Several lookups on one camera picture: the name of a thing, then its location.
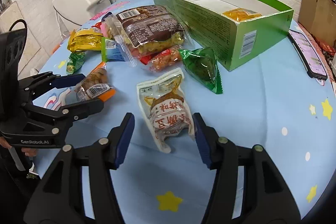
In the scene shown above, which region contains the yellow crinkled snack bag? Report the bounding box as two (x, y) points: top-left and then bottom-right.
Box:
(67, 28), (103, 53)

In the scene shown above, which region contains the white red text snack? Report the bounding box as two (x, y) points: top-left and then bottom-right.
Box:
(136, 68), (195, 153)

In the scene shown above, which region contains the yellow corn snack pack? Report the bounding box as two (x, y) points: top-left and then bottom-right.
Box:
(223, 8), (262, 22)

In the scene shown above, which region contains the clear orange snack pack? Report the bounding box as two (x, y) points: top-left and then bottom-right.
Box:
(75, 61), (116, 102)

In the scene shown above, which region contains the person's left hand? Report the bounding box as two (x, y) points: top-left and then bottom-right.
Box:
(0, 137), (38, 157)

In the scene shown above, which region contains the blue cartoon tablecloth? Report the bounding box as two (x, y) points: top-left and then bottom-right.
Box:
(32, 0), (336, 224)

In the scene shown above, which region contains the clear bag brown label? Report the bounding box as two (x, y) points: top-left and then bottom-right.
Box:
(101, 5), (193, 66)

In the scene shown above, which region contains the smartphone with pink screen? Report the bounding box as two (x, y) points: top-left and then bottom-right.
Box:
(288, 30), (328, 81)

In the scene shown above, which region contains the green triangular snack packet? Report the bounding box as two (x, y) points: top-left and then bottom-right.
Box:
(179, 47), (223, 94)

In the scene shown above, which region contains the green cardboard box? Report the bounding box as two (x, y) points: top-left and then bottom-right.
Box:
(154, 0), (294, 71)

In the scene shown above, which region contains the brown cardboard box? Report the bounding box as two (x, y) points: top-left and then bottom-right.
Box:
(298, 0), (335, 47)

